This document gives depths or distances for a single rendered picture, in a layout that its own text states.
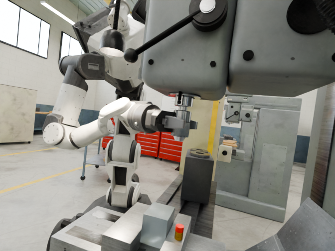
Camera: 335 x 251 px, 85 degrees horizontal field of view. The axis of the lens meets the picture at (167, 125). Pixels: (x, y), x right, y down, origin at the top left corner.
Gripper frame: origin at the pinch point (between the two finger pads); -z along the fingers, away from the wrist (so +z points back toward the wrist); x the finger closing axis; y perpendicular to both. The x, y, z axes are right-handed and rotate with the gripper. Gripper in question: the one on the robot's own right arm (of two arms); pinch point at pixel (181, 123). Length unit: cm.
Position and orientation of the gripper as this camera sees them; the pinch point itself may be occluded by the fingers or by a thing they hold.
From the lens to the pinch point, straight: 48.0
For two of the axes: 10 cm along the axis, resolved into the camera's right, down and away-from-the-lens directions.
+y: -1.3, 9.9, 0.5
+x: 6.6, 0.5, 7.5
